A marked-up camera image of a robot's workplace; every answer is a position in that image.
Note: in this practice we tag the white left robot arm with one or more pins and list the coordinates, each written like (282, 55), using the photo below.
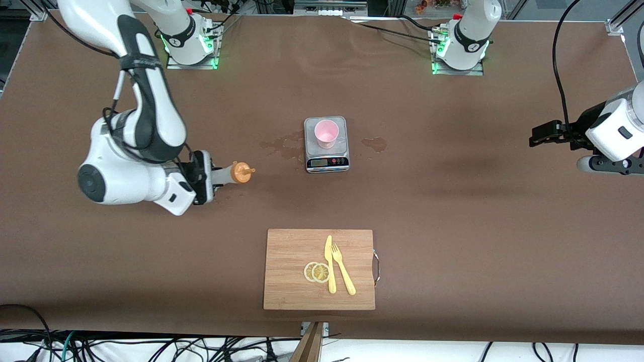
(470, 35)

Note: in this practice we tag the translucent sauce bottle orange cap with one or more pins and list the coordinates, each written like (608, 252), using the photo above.
(240, 172)

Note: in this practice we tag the lemon slice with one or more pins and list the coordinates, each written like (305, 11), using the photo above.
(321, 272)

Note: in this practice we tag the bamboo cutting board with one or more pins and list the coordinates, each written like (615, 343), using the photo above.
(292, 271)

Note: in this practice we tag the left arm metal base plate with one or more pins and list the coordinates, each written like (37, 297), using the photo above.
(473, 72)

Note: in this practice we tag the yellow plastic knife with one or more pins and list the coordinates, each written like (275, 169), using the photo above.
(331, 276)

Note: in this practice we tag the silver digital kitchen scale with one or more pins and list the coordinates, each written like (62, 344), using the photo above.
(326, 162)

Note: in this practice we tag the small brown liquid puddle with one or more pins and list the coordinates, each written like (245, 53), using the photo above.
(375, 144)

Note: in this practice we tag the wooden post with bracket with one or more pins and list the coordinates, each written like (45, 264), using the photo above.
(309, 347)

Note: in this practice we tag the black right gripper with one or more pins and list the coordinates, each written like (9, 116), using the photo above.
(193, 176)

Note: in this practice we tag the yellow plastic fork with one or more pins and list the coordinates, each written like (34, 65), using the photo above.
(344, 276)

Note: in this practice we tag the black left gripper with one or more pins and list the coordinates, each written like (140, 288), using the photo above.
(578, 132)

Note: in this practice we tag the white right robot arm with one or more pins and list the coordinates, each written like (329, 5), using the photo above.
(126, 176)

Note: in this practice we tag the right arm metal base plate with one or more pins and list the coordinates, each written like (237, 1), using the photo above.
(173, 64)

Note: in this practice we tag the white power strip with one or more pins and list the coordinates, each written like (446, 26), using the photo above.
(329, 7)

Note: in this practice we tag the pink plastic cup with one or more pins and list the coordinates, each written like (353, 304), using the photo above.
(327, 133)

